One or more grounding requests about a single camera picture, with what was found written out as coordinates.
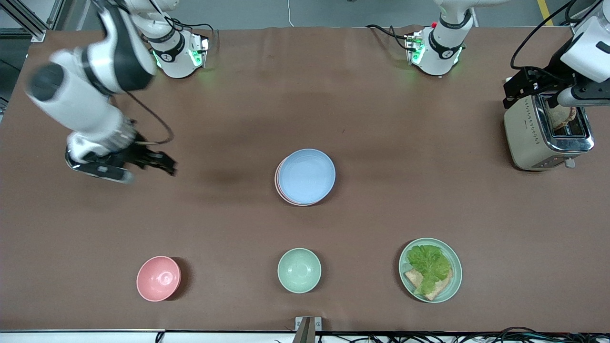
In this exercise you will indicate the beige chrome toaster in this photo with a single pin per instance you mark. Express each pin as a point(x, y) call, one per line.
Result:
point(526, 138)

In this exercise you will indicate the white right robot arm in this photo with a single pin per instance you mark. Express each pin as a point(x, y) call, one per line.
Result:
point(81, 100)

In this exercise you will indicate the brown bread slice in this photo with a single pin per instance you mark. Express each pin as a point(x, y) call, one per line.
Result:
point(441, 288)

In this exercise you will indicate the green lettuce leaf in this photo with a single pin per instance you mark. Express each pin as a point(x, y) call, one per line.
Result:
point(429, 262)

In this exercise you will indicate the green plate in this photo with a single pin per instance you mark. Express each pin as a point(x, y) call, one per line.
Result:
point(455, 281)

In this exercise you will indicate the pink plate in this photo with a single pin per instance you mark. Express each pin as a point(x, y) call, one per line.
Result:
point(277, 183)

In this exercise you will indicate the arm base connector panel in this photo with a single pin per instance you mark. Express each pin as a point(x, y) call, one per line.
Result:
point(200, 52)
point(414, 47)

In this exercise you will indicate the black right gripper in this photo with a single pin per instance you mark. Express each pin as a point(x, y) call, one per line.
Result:
point(138, 153)

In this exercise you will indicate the brown toast slice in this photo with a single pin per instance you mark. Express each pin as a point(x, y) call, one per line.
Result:
point(562, 116)

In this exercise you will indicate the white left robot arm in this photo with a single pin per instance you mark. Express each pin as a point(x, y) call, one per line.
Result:
point(441, 50)

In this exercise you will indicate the beige plate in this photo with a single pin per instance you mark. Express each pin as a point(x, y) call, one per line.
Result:
point(291, 203)

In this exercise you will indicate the small green bowl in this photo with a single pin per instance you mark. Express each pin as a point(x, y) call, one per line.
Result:
point(299, 270)

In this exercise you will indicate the small pink bowl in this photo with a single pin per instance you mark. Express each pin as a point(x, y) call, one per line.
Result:
point(158, 278)

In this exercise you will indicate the light blue plate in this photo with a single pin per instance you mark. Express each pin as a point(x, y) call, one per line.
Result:
point(307, 176)

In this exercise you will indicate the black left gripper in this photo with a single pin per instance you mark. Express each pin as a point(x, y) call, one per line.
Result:
point(548, 77)

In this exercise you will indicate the grey metal camera bracket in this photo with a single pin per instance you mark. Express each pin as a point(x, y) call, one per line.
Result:
point(307, 329)

